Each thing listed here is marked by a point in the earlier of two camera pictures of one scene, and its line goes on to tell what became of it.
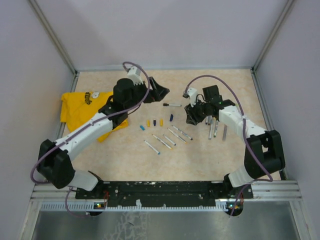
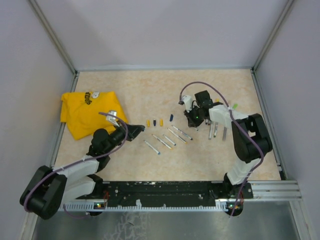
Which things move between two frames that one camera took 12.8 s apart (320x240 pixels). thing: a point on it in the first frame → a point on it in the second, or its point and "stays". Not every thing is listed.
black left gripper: (157, 94) → (133, 131)
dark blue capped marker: (191, 138) stays
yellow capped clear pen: (177, 135) stays
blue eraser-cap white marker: (166, 138) stays
